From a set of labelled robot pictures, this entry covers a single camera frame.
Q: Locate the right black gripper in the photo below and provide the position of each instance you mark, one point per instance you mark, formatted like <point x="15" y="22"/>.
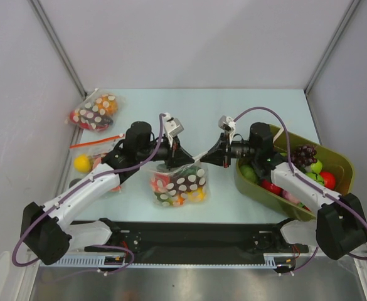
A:
<point x="226" y="150"/>

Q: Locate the left aluminium frame post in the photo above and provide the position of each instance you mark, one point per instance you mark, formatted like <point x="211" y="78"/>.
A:
<point x="56" y="43"/>

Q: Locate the red fake tomato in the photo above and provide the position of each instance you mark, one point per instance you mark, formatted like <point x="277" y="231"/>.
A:
<point x="329" y="179"/>

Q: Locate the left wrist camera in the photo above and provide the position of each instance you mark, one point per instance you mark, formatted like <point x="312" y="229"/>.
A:
<point x="172" y="127"/>

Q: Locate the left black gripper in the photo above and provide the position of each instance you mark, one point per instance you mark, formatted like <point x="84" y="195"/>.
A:
<point x="175" y="155"/>

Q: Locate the pink fake onion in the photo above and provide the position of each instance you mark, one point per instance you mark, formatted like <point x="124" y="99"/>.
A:
<point x="290" y="198"/>

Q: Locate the yellow fake lemon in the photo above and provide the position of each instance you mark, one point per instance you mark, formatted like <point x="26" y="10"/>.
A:
<point x="82" y="163"/>

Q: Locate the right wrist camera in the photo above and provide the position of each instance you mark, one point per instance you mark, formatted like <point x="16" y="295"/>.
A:
<point x="228" y="125"/>

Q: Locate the right aluminium frame post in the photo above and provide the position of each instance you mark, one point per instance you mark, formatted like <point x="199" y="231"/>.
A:
<point x="331" y="46"/>

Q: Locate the orange zipper clear bag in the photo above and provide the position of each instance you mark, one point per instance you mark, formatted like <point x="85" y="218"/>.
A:
<point x="96" y="150"/>

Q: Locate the green fake lettuce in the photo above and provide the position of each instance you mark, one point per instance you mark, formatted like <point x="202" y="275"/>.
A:
<point x="249" y="174"/>

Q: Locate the olive green plastic bin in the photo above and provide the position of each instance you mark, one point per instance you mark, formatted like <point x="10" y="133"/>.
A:
<point x="332" y="162"/>

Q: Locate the purple fake grape bunch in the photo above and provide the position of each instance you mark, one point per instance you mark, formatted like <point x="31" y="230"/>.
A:
<point x="304" y="155"/>

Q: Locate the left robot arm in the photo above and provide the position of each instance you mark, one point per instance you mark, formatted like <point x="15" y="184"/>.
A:
<point x="48" y="229"/>

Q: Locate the red fake apple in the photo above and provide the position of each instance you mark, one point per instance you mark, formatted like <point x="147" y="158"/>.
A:
<point x="267" y="185"/>

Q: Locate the polka dot zip bag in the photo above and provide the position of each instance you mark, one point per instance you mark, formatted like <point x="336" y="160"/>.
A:
<point x="175" y="187"/>
<point x="98" y="111"/>

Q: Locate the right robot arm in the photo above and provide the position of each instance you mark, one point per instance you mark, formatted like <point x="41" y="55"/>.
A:
<point x="339" y="226"/>

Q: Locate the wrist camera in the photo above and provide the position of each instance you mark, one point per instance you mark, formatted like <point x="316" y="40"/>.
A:
<point x="228" y="125"/>
<point x="172" y="127"/>

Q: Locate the aluminium frame post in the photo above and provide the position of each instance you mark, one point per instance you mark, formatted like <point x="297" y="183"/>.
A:
<point x="331" y="46"/>
<point x="56" y="43"/>

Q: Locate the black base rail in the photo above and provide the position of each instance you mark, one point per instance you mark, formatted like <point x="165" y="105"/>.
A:
<point x="201" y="243"/>

